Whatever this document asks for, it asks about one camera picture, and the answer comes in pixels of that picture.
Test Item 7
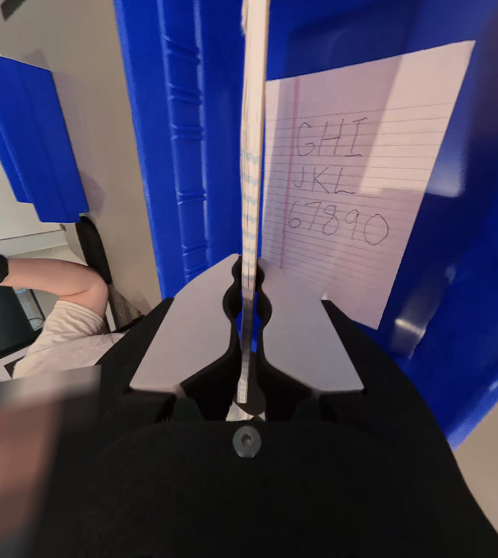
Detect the blue plastic bin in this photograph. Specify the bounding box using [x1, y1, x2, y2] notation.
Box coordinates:
[114, 0, 498, 450]
[0, 47, 89, 223]

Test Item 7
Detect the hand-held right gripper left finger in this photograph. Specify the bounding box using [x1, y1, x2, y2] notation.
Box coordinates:
[129, 253, 243, 421]

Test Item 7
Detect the white lined legal notepad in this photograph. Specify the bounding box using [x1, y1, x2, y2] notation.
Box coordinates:
[237, 0, 271, 404]

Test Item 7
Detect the person's white shirt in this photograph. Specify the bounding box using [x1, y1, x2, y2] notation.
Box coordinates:
[11, 301, 125, 380]

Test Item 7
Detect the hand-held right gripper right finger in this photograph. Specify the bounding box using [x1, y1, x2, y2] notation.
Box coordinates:
[253, 257, 365, 421]

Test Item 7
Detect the handwritten lined paper sheet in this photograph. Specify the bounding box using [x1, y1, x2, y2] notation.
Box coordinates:
[261, 40, 476, 330]

